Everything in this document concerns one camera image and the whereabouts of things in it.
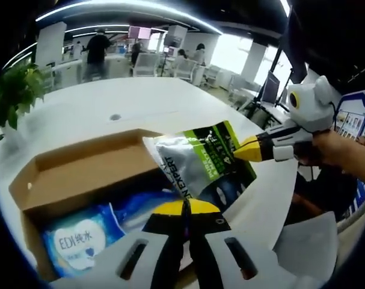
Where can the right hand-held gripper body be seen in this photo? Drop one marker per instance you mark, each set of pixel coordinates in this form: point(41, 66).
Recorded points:
point(313, 105)

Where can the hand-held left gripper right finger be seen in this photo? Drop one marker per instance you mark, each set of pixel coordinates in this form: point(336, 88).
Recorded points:
point(230, 265)

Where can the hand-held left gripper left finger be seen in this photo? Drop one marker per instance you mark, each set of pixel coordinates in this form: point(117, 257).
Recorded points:
point(122, 262)

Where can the blue wet wipes pack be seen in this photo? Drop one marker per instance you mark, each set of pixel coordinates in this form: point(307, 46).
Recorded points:
point(77, 241)

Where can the silver green soft pouch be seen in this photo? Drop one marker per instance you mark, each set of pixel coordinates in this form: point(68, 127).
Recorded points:
point(182, 162)

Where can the brown cardboard shoe box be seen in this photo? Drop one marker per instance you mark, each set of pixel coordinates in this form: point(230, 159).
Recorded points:
point(80, 168)

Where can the person's right hand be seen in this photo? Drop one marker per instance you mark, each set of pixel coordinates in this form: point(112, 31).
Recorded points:
point(332, 150)

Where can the computer monitor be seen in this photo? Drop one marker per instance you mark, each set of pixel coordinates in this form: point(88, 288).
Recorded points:
point(271, 88)

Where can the grey mesh office chair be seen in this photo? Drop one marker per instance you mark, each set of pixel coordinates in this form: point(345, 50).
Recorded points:
point(311, 238)

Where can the white office chair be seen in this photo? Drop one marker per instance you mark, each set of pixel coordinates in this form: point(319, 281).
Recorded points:
point(145, 64)
point(185, 68)

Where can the green leafy plant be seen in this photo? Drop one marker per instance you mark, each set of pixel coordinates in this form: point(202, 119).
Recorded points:
point(17, 90)

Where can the blue white wall board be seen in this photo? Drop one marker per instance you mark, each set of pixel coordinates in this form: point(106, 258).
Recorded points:
point(355, 120)

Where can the pink wall screen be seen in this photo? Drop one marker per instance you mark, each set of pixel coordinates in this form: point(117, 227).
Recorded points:
point(139, 32)

